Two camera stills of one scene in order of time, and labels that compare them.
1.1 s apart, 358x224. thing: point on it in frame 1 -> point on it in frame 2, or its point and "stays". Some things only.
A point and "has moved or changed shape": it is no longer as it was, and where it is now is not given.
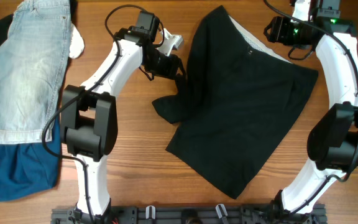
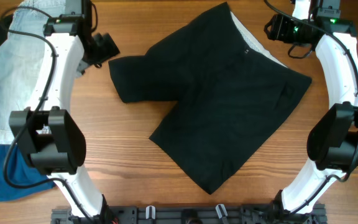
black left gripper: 171,68 -> 107,45
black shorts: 238,105 has moved or changed shape
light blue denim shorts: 27,73 stays
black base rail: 188,214 stays
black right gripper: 272,30 stays
